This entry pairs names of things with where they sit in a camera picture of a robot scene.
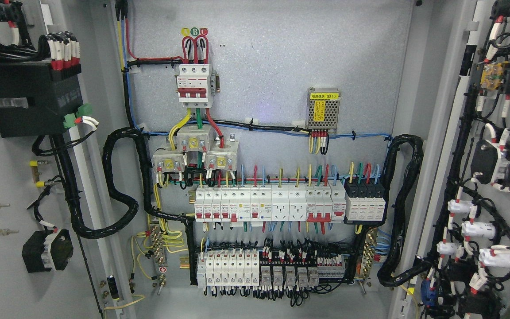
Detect grey cabinet door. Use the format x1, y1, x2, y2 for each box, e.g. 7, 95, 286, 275
0, 0, 123, 319
379, 0, 510, 319

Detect lower relay terminal row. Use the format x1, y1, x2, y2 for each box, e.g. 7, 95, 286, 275
196, 238, 352, 307

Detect metal mesh power supply module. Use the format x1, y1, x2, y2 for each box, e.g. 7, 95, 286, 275
306, 87, 341, 133

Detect black corrugated cable conduit right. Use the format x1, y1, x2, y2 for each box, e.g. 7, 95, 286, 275
377, 134, 426, 288

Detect grey current transformer cluster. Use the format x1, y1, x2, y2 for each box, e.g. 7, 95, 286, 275
153, 124, 239, 173

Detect white socket breaker row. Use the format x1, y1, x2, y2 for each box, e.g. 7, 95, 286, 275
194, 183, 346, 226

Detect yellow terminal post pair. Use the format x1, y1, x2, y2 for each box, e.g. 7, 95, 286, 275
29, 160, 62, 188

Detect black corrugated cable conduit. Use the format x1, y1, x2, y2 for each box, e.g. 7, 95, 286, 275
377, 134, 426, 288
67, 128, 193, 240

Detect left door rotary selector switch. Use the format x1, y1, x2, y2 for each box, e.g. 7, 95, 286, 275
22, 230, 73, 273

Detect red white main breaker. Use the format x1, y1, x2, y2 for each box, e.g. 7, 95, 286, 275
176, 63, 220, 108

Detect black surge protector block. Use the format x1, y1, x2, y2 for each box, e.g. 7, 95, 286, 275
344, 180, 385, 225

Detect black digital power meter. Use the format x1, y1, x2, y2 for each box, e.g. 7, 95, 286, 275
0, 60, 83, 138

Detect black corrugated cable conduit left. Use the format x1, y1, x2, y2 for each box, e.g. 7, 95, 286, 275
67, 128, 193, 240

